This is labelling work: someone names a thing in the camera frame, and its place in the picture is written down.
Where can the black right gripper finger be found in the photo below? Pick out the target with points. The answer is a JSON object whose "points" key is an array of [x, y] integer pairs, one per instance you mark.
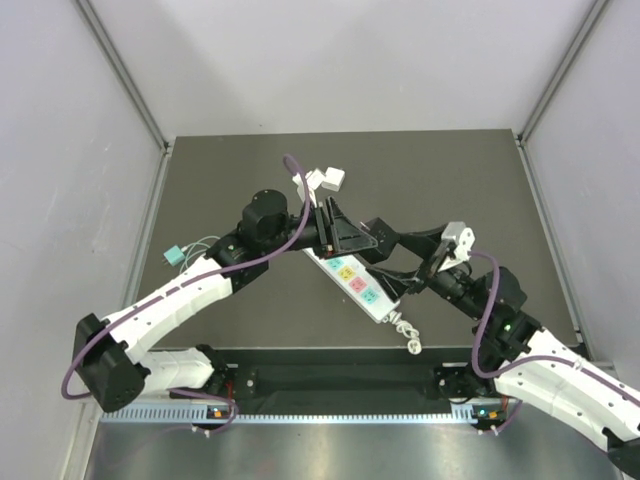
{"points": [[397, 284], [427, 244]]}

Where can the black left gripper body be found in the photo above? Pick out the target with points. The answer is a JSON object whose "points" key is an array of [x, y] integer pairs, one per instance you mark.
{"points": [[321, 236]]}

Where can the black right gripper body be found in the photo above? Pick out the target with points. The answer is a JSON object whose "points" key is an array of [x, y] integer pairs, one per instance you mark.
{"points": [[433, 278]]}

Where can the black power plug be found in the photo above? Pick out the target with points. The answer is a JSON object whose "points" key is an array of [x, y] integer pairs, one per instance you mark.
{"points": [[387, 239]]}

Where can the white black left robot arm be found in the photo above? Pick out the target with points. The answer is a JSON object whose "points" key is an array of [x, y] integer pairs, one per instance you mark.
{"points": [[115, 356]]}

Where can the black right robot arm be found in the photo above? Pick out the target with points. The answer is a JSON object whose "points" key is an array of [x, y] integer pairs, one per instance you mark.
{"points": [[512, 353]]}

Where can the teal plug adapter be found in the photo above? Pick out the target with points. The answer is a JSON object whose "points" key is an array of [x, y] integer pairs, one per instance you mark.
{"points": [[174, 256]]}

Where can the white multicolour power strip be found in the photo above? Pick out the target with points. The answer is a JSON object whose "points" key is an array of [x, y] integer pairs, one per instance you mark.
{"points": [[358, 284]]}

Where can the white cube charger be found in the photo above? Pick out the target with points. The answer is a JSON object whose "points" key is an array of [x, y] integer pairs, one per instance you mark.
{"points": [[333, 179]]}

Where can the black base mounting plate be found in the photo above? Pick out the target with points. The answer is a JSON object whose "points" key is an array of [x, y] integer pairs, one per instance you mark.
{"points": [[435, 373]]}

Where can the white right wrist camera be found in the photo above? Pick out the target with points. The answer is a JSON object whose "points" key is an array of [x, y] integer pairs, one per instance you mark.
{"points": [[460, 239]]}

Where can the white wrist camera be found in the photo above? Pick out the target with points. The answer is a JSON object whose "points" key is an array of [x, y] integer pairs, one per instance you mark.
{"points": [[460, 239], [314, 180]]}

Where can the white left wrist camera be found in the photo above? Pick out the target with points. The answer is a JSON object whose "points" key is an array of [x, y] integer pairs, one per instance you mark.
{"points": [[314, 180]]}

